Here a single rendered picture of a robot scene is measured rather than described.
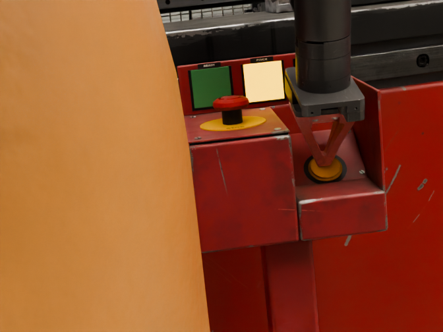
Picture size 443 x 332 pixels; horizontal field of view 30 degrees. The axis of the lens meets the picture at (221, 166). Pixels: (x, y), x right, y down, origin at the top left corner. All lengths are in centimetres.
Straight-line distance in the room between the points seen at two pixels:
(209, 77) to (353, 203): 24
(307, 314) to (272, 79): 28
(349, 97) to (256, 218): 15
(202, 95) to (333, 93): 19
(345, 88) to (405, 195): 33
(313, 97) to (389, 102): 30
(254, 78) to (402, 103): 25
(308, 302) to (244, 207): 16
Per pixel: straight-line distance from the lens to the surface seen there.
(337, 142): 91
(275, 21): 107
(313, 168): 92
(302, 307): 95
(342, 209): 87
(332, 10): 83
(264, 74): 98
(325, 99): 84
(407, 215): 118
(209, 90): 98
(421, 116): 115
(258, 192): 85
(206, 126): 90
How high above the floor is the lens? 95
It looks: 13 degrees down
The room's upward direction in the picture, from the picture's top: 6 degrees counter-clockwise
